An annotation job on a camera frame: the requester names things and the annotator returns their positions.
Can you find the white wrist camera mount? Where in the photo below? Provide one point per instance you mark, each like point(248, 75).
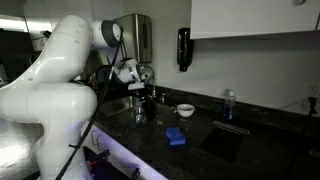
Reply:
point(136, 86)

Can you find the black wall soap dispenser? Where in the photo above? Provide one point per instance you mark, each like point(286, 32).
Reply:
point(184, 50)

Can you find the black flask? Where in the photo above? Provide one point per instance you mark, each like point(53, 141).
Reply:
point(149, 108)

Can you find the open drawer with tools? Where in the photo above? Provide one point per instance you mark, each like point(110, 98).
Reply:
point(106, 165)

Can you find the stainless steel sink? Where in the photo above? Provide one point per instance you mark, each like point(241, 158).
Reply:
point(116, 106)

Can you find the white bowl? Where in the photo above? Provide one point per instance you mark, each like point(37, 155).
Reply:
point(185, 110)

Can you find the small white object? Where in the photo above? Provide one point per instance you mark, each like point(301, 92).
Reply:
point(160, 122)

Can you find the white cabinet drawer front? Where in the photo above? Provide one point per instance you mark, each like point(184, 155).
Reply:
point(123, 156)

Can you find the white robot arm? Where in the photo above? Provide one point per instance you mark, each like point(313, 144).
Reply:
point(60, 100)

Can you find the metal strip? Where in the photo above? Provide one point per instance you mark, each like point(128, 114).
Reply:
point(231, 127)

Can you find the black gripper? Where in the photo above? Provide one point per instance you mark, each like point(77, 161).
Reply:
point(141, 86)

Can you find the white wall outlet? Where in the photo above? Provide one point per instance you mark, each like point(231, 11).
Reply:
point(313, 90)

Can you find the blue sponge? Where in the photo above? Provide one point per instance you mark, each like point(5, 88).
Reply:
point(175, 136)

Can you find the clear bottle blue liquid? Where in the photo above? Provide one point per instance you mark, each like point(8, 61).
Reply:
point(229, 106)

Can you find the chrome gooseneck faucet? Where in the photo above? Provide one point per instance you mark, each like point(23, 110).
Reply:
point(151, 75)

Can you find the black dish rack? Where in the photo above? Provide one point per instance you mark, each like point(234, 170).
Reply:
point(113, 87)

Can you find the dark plate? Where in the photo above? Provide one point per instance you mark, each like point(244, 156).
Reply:
point(101, 75)

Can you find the white upper cabinet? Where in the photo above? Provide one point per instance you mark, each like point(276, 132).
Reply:
point(253, 16)

